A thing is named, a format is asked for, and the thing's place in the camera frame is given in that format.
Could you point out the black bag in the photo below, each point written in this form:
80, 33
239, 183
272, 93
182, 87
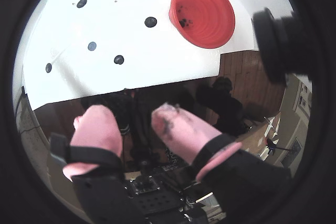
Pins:
223, 103

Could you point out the red collapsible cup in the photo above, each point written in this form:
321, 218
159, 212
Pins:
210, 24

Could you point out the black wrist camera lens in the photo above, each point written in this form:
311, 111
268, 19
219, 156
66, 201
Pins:
275, 45

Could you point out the white foam board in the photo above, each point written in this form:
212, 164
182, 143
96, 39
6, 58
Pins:
78, 82

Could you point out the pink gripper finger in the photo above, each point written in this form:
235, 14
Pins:
97, 129
183, 134

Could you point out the dark blueberry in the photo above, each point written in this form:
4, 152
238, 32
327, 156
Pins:
48, 67
81, 3
183, 21
150, 22
119, 59
92, 46

